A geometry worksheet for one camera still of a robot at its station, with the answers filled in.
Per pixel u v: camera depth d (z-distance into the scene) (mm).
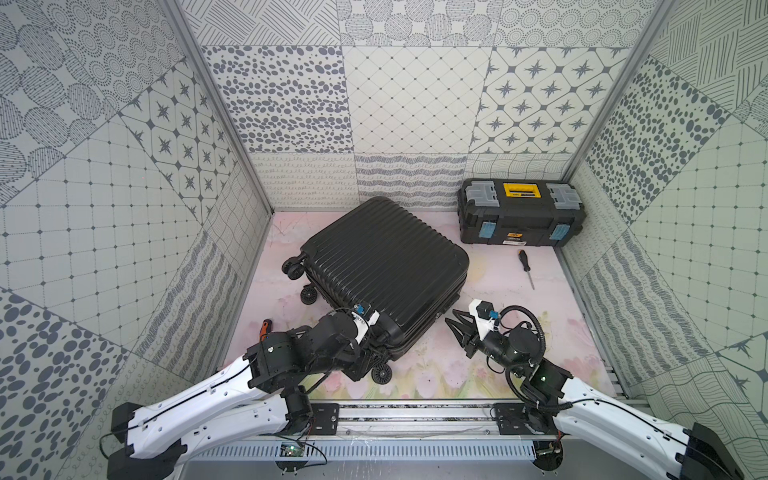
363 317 608
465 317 751
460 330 698
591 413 528
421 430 731
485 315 636
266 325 880
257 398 453
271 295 987
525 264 1041
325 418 740
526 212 983
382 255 799
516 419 701
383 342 684
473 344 662
